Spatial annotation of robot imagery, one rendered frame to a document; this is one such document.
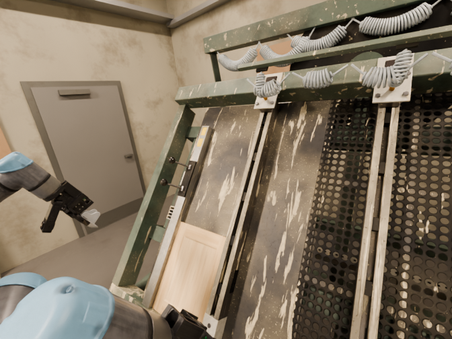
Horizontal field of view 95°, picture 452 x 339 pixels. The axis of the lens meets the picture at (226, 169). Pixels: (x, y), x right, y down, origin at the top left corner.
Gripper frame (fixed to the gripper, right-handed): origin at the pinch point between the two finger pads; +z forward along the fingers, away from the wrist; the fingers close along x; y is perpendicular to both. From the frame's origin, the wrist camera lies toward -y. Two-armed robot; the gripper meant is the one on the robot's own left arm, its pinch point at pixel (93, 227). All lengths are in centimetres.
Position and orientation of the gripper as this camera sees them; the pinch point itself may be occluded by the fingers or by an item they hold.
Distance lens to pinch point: 98.9
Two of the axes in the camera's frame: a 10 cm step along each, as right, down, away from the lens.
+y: 5.6, -7.0, 4.4
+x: -7.3, -1.7, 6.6
